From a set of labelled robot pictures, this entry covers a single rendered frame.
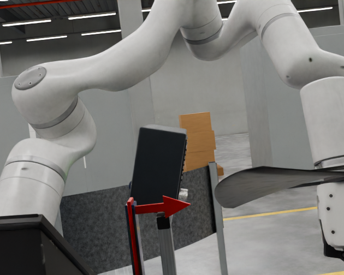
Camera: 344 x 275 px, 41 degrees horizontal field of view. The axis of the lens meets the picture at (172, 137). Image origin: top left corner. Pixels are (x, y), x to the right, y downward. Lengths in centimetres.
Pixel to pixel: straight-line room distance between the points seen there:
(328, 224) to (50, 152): 51
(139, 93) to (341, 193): 413
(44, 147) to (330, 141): 51
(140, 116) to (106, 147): 184
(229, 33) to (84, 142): 40
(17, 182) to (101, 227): 144
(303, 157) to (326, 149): 610
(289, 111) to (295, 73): 589
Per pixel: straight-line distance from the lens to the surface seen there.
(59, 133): 99
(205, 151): 864
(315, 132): 75
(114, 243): 231
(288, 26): 91
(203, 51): 109
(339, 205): 74
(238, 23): 103
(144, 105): 477
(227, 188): 46
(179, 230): 250
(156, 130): 105
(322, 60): 86
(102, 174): 656
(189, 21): 103
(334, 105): 75
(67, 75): 95
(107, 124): 650
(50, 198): 86
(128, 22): 487
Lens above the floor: 128
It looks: 3 degrees down
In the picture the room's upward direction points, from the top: 7 degrees counter-clockwise
